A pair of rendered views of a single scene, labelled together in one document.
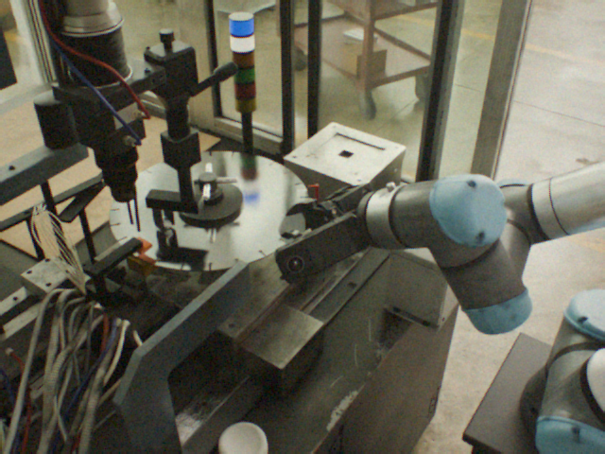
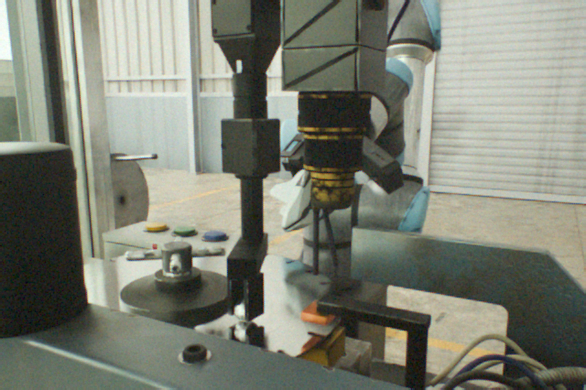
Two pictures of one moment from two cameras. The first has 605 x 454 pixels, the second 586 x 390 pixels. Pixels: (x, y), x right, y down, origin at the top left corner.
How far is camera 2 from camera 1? 110 cm
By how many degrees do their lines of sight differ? 88
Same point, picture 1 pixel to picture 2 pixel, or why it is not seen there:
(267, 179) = (123, 268)
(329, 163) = not seen: hidden behind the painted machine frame
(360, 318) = not seen: hidden behind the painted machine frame
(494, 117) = (104, 168)
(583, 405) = (411, 184)
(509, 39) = (97, 89)
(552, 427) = (419, 201)
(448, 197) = (399, 66)
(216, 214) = (221, 279)
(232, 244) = (278, 276)
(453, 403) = not seen: outside the picture
